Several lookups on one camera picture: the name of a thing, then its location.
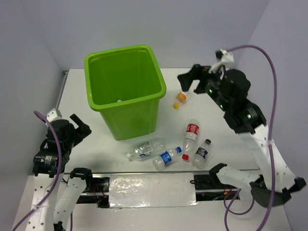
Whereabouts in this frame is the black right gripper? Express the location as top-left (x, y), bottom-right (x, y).
top-left (177, 63), bottom-right (231, 111)

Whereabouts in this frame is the red label bottle red cap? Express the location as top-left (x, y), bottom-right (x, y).
top-left (182, 118), bottom-right (200, 161)

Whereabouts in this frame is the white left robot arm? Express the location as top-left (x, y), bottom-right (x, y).
top-left (26, 110), bottom-right (94, 231)

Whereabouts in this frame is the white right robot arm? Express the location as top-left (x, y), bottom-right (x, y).
top-left (177, 64), bottom-right (306, 207)

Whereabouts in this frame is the green plastic bin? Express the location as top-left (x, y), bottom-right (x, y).
top-left (84, 45), bottom-right (167, 141)

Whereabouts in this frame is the crushed bottle orange cap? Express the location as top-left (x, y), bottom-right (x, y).
top-left (176, 91), bottom-right (191, 103)

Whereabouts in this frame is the green label clear bottle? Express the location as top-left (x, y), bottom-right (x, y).
top-left (126, 138), bottom-right (165, 162)

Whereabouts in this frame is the silver foil sheet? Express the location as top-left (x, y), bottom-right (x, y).
top-left (109, 173), bottom-right (197, 208)

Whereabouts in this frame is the black label bottle black cap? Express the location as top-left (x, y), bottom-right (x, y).
top-left (191, 139), bottom-right (211, 169)

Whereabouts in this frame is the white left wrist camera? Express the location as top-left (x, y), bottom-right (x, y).
top-left (46, 108), bottom-right (62, 123)

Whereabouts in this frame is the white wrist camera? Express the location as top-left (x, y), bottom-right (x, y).
top-left (208, 49), bottom-right (234, 74)
top-left (46, 108), bottom-right (62, 123)

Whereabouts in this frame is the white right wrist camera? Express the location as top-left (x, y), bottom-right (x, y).
top-left (208, 49), bottom-right (234, 74)

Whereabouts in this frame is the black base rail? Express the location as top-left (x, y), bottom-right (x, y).
top-left (77, 172), bottom-right (236, 208)

